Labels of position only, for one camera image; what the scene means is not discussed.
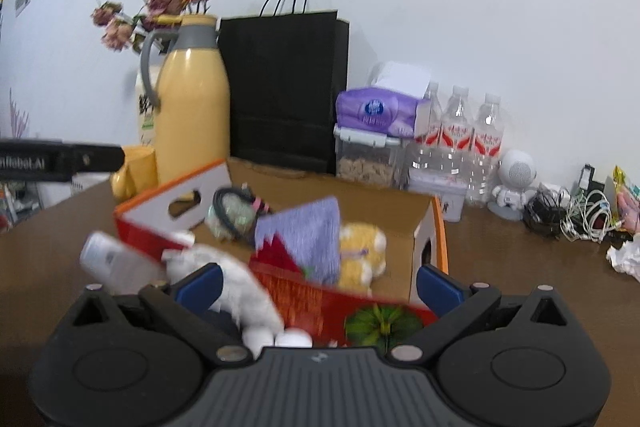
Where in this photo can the black paper bag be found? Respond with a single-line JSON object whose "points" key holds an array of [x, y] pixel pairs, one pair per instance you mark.
{"points": [[285, 92]]}

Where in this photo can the clear snack container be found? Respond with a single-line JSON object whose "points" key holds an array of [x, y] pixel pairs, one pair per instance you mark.
{"points": [[367, 162]]}

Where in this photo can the black charger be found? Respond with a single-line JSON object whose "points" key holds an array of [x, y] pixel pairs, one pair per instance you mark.
{"points": [[589, 181]]}

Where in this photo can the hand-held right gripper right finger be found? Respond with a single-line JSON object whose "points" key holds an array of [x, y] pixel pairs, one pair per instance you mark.
{"points": [[440, 289]]}

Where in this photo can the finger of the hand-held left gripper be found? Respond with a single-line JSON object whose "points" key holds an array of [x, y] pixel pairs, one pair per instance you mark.
{"points": [[100, 158]]}

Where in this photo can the crumpled white paper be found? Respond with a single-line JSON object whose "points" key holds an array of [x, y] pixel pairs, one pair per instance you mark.
{"points": [[627, 257]]}

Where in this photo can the colourful snack packet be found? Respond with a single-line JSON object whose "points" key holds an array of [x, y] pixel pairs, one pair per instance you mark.
{"points": [[625, 199]]}

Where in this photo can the white milk carton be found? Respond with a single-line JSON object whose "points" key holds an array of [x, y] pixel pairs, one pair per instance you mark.
{"points": [[146, 112]]}

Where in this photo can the white robot speaker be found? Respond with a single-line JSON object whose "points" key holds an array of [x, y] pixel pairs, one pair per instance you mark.
{"points": [[515, 179]]}

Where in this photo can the orange cardboard box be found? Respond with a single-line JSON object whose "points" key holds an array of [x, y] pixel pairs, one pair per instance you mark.
{"points": [[400, 222]]}

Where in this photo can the yellow white plush hamster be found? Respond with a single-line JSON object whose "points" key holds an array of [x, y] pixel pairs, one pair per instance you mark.
{"points": [[362, 252]]}

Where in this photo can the yellow thermos jug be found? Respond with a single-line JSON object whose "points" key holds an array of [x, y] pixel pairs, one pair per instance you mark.
{"points": [[192, 107]]}

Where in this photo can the clear labelled plastic box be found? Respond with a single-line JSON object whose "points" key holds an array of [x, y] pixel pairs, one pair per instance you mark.
{"points": [[112, 259]]}

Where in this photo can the white lidded plastic box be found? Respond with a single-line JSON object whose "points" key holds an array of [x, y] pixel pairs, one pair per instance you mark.
{"points": [[440, 197]]}

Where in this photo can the clear plastic bag bundle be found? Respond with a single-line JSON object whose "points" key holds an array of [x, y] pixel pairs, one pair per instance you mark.
{"points": [[222, 219]]}

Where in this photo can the purple tissue pack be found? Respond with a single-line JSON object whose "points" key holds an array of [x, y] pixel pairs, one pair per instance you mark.
{"points": [[380, 109]]}

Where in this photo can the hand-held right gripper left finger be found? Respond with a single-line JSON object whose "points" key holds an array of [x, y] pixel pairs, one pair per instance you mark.
{"points": [[200, 284]]}

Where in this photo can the yellow mug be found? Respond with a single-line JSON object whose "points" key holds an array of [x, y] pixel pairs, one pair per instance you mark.
{"points": [[137, 169]]}

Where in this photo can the purple cloth pouch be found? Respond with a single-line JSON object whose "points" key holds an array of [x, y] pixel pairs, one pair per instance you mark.
{"points": [[310, 234]]}

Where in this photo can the clear water bottle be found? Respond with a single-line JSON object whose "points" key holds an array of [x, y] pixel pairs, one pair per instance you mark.
{"points": [[434, 117], [457, 132], [486, 147]]}

